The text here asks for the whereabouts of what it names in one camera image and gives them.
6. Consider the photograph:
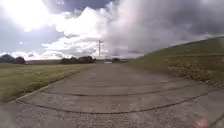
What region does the green grass bank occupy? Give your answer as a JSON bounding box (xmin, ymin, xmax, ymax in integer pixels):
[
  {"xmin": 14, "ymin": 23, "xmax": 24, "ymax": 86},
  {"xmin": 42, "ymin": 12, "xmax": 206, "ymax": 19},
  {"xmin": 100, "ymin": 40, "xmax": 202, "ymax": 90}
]
[{"xmin": 125, "ymin": 35, "xmax": 224, "ymax": 88}]

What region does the flat green grass field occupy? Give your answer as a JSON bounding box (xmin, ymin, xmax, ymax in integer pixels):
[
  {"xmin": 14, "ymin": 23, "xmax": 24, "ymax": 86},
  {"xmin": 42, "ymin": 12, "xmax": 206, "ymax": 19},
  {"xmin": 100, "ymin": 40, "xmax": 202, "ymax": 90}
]
[{"xmin": 0, "ymin": 62, "xmax": 96, "ymax": 104}]

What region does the utility pole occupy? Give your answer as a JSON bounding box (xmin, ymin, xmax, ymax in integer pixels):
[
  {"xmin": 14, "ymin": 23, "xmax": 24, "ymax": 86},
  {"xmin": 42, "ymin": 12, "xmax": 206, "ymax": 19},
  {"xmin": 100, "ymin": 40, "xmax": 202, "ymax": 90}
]
[{"xmin": 96, "ymin": 39, "xmax": 104, "ymax": 60}]

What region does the dark clump of trees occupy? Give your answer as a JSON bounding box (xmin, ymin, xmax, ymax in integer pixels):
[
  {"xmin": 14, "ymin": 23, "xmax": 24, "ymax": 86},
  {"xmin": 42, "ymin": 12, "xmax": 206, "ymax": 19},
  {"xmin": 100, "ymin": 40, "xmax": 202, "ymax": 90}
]
[
  {"xmin": 59, "ymin": 55, "xmax": 98, "ymax": 65},
  {"xmin": 0, "ymin": 53, "xmax": 27, "ymax": 65}
]

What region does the grey concrete slab road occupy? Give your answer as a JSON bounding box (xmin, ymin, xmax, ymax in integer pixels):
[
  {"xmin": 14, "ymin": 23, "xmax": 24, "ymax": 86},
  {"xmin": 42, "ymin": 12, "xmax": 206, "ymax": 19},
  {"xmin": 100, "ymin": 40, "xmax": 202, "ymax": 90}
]
[{"xmin": 0, "ymin": 62, "xmax": 224, "ymax": 128}]

